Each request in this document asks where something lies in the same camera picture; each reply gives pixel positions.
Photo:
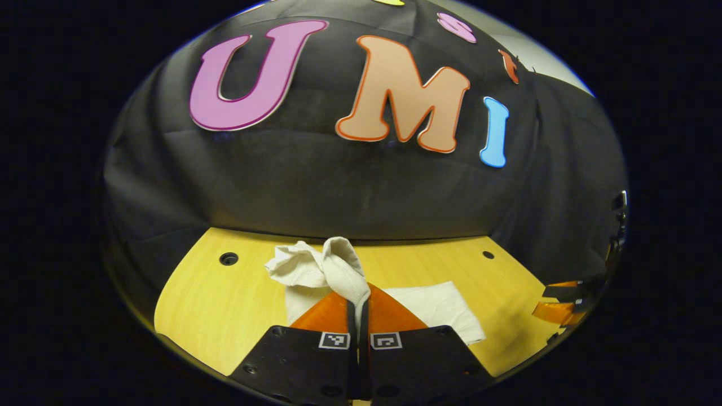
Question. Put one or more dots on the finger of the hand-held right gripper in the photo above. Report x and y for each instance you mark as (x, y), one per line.
(558, 313)
(564, 292)

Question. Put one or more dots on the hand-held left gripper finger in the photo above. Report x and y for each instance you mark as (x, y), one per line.
(353, 366)
(364, 366)

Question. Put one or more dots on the cream white jeans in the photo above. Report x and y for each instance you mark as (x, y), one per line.
(338, 265)

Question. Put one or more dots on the black backdrop cloth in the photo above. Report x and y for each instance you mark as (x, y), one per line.
(338, 186)

